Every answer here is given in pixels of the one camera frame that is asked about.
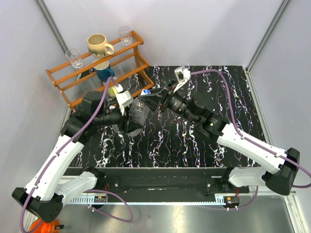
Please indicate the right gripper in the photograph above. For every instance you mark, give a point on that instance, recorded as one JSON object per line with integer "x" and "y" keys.
{"x": 152, "y": 101}

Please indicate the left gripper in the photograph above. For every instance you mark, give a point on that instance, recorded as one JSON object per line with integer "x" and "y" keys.
{"x": 125, "y": 124}

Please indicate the white bottle cap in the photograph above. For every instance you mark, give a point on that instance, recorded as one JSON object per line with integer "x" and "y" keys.
{"x": 145, "y": 92}

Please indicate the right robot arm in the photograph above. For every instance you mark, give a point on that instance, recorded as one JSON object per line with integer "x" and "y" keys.
{"x": 276, "y": 168}

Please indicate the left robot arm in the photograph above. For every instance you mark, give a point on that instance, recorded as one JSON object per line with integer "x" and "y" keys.
{"x": 43, "y": 196}

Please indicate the yellow ceramic mug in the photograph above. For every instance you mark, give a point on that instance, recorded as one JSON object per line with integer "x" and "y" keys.
{"x": 112, "y": 91}

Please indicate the orange wooden shelf rack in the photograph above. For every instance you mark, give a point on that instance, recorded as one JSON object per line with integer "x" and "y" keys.
{"x": 127, "y": 63}

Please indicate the blue ceramic mug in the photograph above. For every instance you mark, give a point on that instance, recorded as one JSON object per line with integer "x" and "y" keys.
{"x": 104, "y": 71}

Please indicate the clear drinking glass right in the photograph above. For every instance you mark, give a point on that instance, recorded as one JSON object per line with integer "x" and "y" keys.
{"x": 125, "y": 35}

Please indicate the clear drinking glass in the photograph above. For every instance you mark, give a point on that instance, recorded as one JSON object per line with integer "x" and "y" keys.
{"x": 125, "y": 35}
{"x": 74, "y": 57}

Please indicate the beige ceramic mug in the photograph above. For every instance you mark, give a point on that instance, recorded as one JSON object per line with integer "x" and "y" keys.
{"x": 99, "y": 47}

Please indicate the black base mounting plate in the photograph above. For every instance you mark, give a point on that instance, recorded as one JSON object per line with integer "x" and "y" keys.
{"x": 205, "y": 181}

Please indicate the clear drinking glass left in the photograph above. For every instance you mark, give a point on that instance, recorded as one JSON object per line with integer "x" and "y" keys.
{"x": 74, "y": 57}

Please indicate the orange cup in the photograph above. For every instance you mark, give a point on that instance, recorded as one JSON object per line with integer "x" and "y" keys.
{"x": 40, "y": 226}

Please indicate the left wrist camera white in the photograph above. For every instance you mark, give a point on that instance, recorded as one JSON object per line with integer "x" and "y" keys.
{"x": 124, "y": 98}

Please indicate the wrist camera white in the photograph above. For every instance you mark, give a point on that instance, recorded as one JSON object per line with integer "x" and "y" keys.
{"x": 124, "y": 98}
{"x": 182, "y": 75}

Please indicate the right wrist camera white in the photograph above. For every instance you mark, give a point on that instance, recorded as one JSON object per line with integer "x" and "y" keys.
{"x": 182, "y": 75}

